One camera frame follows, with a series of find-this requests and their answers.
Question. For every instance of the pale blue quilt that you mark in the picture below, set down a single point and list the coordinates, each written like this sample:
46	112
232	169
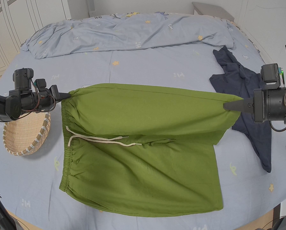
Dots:
109	37

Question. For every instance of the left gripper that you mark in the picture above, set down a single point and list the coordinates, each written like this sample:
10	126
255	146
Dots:
37	100

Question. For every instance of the dark blue garment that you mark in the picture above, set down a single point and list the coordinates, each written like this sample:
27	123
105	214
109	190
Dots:
231	68

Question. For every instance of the grey bedside table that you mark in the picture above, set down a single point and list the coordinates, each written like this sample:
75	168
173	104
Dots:
212	9

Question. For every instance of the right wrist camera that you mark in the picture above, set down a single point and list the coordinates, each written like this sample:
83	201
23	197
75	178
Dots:
269	72

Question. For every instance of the round woven basket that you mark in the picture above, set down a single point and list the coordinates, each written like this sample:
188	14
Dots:
25	138

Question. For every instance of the white wardrobe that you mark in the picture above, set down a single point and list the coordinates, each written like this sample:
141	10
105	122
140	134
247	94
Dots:
13	13

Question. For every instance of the bed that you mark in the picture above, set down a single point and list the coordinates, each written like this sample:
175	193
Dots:
143	68

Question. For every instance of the green shorts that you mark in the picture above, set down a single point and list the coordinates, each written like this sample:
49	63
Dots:
133	164

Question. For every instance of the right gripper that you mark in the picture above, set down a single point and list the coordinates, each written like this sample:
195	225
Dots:
273	104

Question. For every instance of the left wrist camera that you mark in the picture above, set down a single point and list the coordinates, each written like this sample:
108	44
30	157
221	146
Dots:
40	83

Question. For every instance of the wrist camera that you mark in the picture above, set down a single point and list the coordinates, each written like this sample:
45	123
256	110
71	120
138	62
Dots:
40	83
269	72

